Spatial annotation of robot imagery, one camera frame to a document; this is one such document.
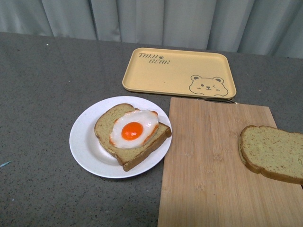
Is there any white round plate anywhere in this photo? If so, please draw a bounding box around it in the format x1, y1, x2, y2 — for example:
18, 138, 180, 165
69, 96, 172, 179

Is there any bread slice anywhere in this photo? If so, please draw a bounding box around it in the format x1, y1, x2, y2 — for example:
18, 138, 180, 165
238, 125, 303, 185
94, 103, 172, 171

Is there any fried egg toy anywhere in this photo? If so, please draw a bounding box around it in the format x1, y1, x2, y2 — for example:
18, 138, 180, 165
109, 109, 159, 149

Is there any yellow bear tray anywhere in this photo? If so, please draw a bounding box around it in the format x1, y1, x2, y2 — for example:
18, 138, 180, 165
122, 48, 236, 99

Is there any bamboo cutting board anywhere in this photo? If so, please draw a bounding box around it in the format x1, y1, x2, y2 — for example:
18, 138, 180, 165
158, 97, 303, 227

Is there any grey curtain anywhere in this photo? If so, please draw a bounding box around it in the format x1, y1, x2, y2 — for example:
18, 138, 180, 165
0, 0, 303, 58

